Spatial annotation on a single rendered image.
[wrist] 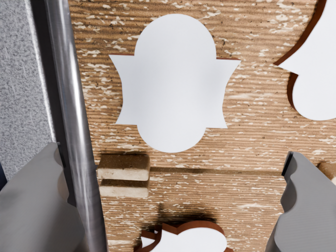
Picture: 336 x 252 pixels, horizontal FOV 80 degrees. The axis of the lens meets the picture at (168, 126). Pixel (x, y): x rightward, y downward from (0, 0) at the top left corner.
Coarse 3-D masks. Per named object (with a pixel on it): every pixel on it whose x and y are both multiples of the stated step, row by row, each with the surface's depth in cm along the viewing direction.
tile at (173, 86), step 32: (160, 32) 17; (192, 32) 17; (128, 64) 18; (160, 64) 18; (192, 64) 18; (224, 64) 18; (128, 96) 20; (160, 96) 20; (192, 96) 20; (160, 128) 22; (192, 128) 22
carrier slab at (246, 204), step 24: (96, 168) 26; (168, 168) 27; (192, 168) 27; (168, 192) 28; (192, 192) 28; (216, 192) 28; (240, 192) 28; (264, 192) 28; (120, 216) 30; (144, 216) 30; (168, 216) 30; (192, 216) 30; (216, 216) 30; (240, 216) 30; (264, 216) 30; (120, 240) 33; (240, 240) 33; (264, 240) 33
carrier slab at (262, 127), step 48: (96, 0) 17; (144, 0) 17; (192, 0) 17; (240, 0) 17; (288, 0) 17; (96, 48) 19; (240, 48) 19; (288, 48) 19; (96, 96) 21; (240, 96) 21; (96, 144) 24; (144, 144) 24; (240, 144) 24; (288, 144) 24
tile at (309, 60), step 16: (320, 0) 17; (320, 16) 17; (304, 32) 18; (320, 32) 17; (304, 48) 18; (320, 48) 18; (288, 64) 18; (304, 64) 18; (320, 64) 18; (304, 80) 19; (320, 80) 19; (288, 96) 21; (304, 96) 20; (320, 96) 20; (304, 112) 20; (320, 112) 20
